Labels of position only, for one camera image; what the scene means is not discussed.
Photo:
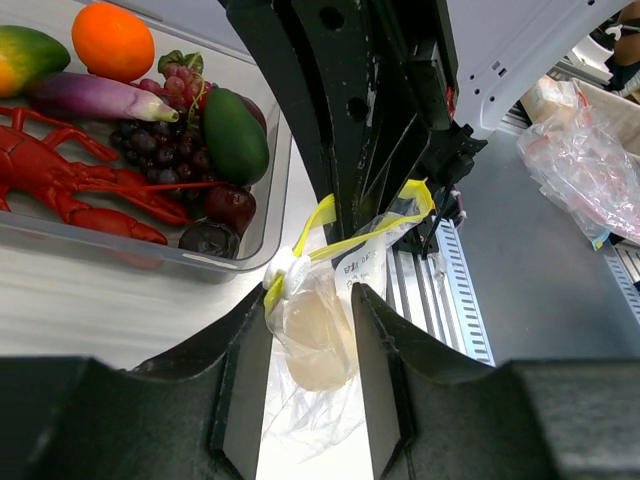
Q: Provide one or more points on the white bag zipper slider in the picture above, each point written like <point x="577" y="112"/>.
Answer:
<point x="286" y="272"/>

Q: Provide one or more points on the toy orange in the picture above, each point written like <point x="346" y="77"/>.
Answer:
<point x="112" y="42"/>

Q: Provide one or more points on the black toy fig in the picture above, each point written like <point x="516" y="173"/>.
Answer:
<point x="211" y="238"/>

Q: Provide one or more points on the white slotted cable duct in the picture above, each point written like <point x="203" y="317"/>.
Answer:
<point x="460" y="290"/>

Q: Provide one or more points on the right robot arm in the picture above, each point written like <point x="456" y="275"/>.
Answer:
<point x="503" y="47"/>

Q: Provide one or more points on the aluminium mounting rail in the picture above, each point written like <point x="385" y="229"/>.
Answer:
<point x="418" y="289"/>

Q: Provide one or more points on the dark purple toy grapes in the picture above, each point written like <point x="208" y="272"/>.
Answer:
<point x="166" y="153"/>

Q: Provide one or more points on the dark red toy fig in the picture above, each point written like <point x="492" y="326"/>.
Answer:
<point x="230" y="205"/>

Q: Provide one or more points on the grey plastic food bin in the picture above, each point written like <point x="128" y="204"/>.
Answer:
<point x="32" y="225"/>

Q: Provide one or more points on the pink toy grapes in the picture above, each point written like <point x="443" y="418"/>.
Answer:
<point x="184" y="88"/>

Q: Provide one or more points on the crumpled clear plastic bags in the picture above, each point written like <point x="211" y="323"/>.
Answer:
<point x="580" y="164"/>

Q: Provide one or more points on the orange green toy mango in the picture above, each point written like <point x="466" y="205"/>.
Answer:
<point x="26" y="55"/>

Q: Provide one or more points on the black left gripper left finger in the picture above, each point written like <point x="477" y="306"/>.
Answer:
<point x="211" y="388"/>

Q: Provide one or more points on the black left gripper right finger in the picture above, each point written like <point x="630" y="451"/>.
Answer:
<point x="422" y="399"/>

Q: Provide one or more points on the red toy lobster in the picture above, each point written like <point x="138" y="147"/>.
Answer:
<point x="31" y="164"/>

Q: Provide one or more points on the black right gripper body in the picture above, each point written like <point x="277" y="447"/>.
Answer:
<point x="369" y="91"/>

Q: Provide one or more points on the green toy avocado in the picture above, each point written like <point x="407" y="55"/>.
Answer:
<point x="235" y="140"/>

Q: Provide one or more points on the purple toy eggplant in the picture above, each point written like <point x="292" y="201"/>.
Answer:
<point x="70" y="95"/>

